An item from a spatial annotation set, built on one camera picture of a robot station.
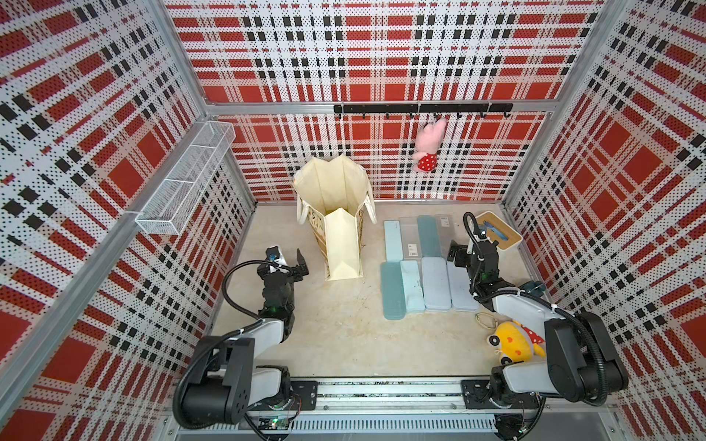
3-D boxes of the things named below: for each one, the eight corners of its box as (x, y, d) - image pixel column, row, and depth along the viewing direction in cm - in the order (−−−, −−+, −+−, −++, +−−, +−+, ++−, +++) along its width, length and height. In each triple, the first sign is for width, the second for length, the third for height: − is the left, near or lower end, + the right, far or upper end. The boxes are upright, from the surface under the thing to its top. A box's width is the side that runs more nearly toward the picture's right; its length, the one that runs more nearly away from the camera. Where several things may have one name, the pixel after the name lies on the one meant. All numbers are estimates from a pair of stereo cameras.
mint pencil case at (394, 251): (385, 261, 104) (385, 256, 102) (383, 225, 116) (384, 220, 114) (403, 261, 104) (403, 256, 102) (399, 224, 116) (400, 220, 114)
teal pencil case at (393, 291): (383, 320, 90) (383, 317, 88) (381, 264, 103) (381, 261, 102) (406, 320, 90) (407, 317, 88) (401, 264, 103) (402, 261, 102)
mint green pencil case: (404, 311, 92) (405, 308, 89) (400, 265, 103) (401, 260, 101) (423, 311, 92) (425, 307, 89) (417, 265, 103) (418, 260, 101)
